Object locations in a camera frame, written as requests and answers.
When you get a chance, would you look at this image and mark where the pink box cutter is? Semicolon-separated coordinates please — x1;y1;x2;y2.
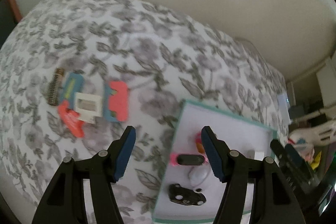
108;81;130;122

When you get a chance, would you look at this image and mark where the colourful clutter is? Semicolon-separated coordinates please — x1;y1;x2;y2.
289;136;322;169

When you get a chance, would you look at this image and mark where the grey floral blanket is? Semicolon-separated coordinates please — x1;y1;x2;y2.
0;0;289;224

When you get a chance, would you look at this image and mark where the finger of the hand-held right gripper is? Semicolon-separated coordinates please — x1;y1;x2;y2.
285;144;305;169
270;139;289;161

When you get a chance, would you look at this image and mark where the white plastic rack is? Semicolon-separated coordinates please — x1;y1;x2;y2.
289;109;336;147

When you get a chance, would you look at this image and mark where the beige patterned box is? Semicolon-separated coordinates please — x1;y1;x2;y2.
48;68;65;106

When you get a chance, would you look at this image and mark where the coral box cutter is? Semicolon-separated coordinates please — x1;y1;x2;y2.
58;102;85;138

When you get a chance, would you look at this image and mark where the white box with teal rim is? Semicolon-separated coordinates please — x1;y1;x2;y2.
152;99;279;224

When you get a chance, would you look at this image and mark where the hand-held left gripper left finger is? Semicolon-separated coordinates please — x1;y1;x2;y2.
31;126;136;224

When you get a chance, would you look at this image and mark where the white plastic frame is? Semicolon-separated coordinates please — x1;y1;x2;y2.
74;92;103;123

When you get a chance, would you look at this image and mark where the black oval object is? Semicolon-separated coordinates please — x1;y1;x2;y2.
177;154;206;166

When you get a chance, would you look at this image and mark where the pink toy dog figure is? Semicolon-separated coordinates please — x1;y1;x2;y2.
195;133;210;163

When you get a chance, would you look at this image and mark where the blue and yellow box cutter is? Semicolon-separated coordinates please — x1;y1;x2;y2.
62;72;84;104

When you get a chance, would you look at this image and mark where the red furniture edge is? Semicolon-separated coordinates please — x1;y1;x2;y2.
6;0;24;23

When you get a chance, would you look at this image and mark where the white wall socket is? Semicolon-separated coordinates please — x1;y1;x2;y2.
277;93;290;119

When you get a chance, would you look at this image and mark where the black toy car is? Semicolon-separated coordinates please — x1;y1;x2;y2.
168;183;206;206

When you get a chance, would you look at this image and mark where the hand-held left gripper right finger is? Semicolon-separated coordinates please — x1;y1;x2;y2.
201;126;306;224

